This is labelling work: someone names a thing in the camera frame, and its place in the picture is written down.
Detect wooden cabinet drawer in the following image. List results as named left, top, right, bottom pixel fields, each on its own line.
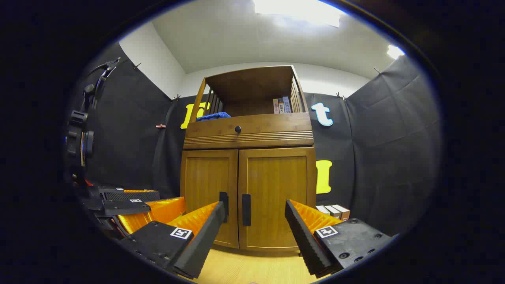
left=183, top=113, right=314, bottom=149

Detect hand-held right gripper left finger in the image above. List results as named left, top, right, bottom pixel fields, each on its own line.
left=118, top=200, right=227, bottom=280

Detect small ceiling light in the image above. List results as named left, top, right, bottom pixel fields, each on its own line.
left=387, top=44, right=405, bottom=60

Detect blue cloth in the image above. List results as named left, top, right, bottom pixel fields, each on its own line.
left=196, top=112, right=232, bottom=121

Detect left gripper cables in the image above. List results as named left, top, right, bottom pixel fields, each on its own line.
left=89, top=57, right=121, bottom=111

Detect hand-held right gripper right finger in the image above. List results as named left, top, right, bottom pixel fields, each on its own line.
left=285, top=199, right=396, bottom=277

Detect wooden cabinet door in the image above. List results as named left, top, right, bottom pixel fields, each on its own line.
left=238, top=148, right=317, bottom=252
left=181, top=150, right=239, bottom=249

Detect wooden double-door shoe cabinet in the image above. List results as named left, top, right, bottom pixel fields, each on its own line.
left=180, top=65, right=317, bottom=255

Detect black backdrop cloth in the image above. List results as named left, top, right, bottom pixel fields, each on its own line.
left=67, top=41, right=440, bottom=237

